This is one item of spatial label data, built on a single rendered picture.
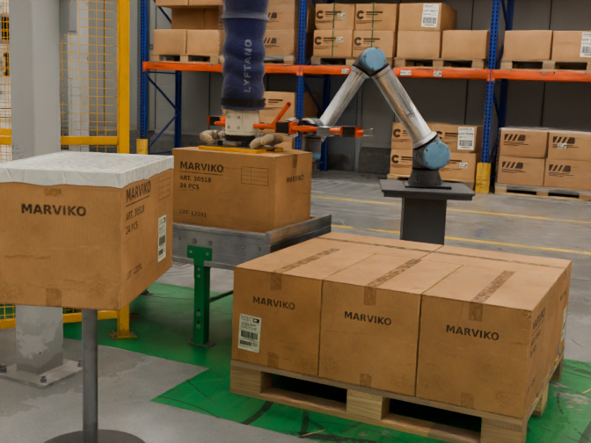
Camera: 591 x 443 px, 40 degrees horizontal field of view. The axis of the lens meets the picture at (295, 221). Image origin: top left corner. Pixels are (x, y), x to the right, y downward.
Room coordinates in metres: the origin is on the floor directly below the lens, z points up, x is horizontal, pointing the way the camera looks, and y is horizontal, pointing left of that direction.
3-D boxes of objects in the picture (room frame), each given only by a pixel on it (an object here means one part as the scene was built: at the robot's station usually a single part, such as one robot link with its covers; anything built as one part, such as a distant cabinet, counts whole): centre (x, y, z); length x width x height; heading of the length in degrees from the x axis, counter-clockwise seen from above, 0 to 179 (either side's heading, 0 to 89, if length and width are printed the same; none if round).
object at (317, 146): (4.32, -0.08, 0.96); 0.12 x 0.09 x 0.12; 5
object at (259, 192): (4.12, 0.28, 0.75); 0.60 x 0.40 x 0.40; 64
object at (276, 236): (3.97, -0.03, 0.58); 0.70 x 0.03 x 0.06; 154
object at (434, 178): (4.54, -0.72, 0.81); 0.19 x 0.19 x 0.10
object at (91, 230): (2.55, 0.66, 0.82); 0.60 x 0.40 x 0.40; 175
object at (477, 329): (3.40, -0.51, 0.34); 1.20 x 1.00 x 0.40; 64
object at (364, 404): (3.40, -0.51, 0.07); 1.20 x 1.00 x 0.14; 64
